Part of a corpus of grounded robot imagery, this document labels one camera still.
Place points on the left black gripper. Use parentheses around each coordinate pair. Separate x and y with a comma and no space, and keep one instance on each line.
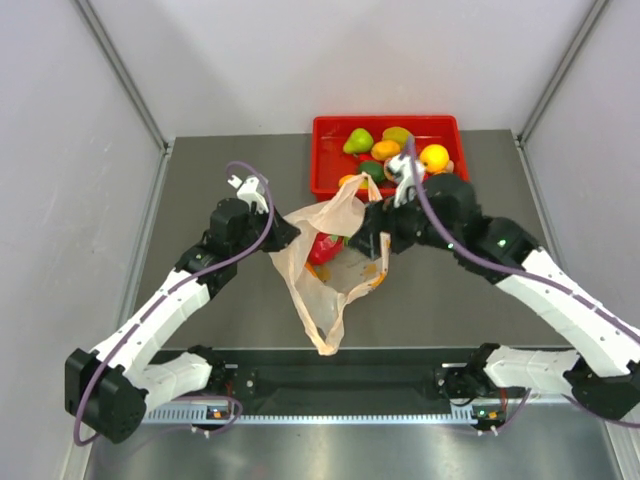
(282,233)

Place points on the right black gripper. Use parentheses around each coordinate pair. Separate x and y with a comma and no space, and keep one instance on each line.
(381,216)

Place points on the red strawberry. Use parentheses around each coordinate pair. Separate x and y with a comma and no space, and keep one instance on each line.
(325,248)

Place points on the translucent banana print plastic bag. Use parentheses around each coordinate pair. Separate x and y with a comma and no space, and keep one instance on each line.
(320,302)

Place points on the orange fruit taken from bag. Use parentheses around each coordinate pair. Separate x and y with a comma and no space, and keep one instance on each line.
(385,149)

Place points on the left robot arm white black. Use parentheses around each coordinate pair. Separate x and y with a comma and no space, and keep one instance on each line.
(111,387)

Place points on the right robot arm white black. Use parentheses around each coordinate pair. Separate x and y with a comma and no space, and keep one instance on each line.
(600,371)

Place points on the orange fruit in bag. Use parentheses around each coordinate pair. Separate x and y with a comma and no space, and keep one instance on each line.
(311,269)

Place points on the yellow orange fruit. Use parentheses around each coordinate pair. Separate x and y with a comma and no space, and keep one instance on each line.
(434,158)

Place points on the green avocado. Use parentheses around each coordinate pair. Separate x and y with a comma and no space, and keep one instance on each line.
(374,169)

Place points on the yellow green mango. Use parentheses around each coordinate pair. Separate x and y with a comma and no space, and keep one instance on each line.
(345,179)

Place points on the red plastic tray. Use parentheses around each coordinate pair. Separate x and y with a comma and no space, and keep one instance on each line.
(329,163)

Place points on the yellow starfruit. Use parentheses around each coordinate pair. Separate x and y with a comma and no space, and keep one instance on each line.
(397,134)

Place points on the green pear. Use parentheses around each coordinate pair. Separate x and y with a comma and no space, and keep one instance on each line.
(359,141)

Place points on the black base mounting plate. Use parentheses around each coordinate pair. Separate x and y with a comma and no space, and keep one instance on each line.
(356,380)

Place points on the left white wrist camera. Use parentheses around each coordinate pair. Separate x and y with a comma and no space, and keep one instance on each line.
(251,190)

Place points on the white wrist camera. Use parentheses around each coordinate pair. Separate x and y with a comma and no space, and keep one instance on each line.
(251,190)
(406,174)

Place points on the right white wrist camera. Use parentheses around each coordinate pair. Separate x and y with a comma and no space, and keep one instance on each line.
(406,174)

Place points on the grey slotted cable duct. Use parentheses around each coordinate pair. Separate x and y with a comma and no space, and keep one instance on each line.
(204,414)

